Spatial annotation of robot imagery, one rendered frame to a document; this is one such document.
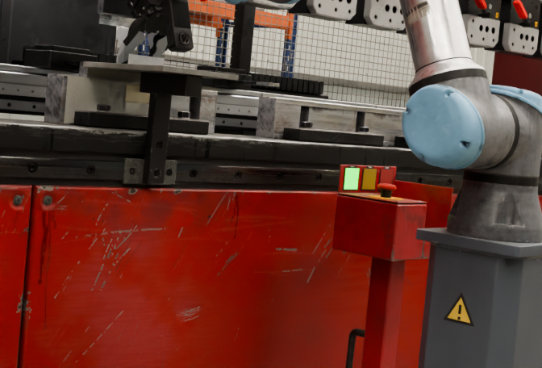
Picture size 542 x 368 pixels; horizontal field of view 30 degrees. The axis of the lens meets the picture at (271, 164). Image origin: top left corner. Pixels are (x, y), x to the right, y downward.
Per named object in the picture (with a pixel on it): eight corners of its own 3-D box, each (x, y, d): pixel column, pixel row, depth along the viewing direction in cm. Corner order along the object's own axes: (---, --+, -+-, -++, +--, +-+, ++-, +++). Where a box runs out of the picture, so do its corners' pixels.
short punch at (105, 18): (102, 23, 202) (106, -25, 202) (96, 23, 204) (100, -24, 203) (142, 29, 209) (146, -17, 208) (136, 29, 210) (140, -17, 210)
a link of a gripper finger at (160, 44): (148, 50, 209) (159, 15, 203) (160, 69, 206) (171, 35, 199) (135, 51, 207) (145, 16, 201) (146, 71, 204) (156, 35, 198)
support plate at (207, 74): (162, 71, 180) (163, 65, 180) (82, 66, 199) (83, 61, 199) (238, 80, 192) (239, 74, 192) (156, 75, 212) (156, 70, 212)
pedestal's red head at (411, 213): (392, 261, 203) (401, 172, 202) (331, 248, 214) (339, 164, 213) (447, 257, 218) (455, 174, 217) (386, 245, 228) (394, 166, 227)
